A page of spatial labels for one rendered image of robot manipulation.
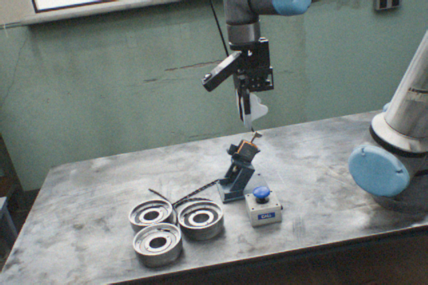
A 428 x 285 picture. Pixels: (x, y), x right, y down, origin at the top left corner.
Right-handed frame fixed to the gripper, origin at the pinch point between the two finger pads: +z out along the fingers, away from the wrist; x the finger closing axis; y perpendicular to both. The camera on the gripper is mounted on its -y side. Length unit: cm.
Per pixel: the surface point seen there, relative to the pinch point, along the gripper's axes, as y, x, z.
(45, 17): -69, 143, -15
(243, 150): -1.1, -1.3, 6.9
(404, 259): 38, -13, 43
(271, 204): 1.3, -15.9, 14.1
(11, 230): -80, 40, 42
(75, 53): -61, 151, 7
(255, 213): -3.0, -16.8, 15.0
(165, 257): -24.2, -23.7, 15.9
